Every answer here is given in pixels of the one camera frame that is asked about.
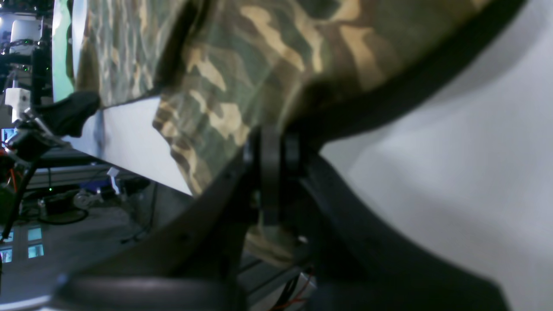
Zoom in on image-left right gripper black finger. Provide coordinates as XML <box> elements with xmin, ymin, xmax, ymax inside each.
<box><xmin>36</xmin><ymin>91</ymin><xmax>101</xmax><ymax>138</ymax></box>

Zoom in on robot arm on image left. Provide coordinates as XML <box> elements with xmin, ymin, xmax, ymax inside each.
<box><xmin>1</xmin><ymin>48</ymin><xmax>99</xmax><ymax>241</ymax></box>

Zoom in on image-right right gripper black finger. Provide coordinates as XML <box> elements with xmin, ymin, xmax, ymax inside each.
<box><xmin>282</xmin><ymin>133</ymin><xmax>509</xmax><ymax>311</ymax></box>
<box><xmin>52</xmin><ymin>126</ymin><xmax>282</xmax><ymax>311</ymax></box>

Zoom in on white wrist camera, image left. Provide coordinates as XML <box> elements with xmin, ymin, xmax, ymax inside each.
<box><xmin>5</xmin><ymin>87</ymin><xmax>31</xmax><ymax>123</ymax></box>

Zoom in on camouflage T-shirt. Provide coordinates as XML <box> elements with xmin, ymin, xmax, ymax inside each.
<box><xmin>67</xmin><ymin>0</ymin><xmax>493</xmax><ymax>264</ymax></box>

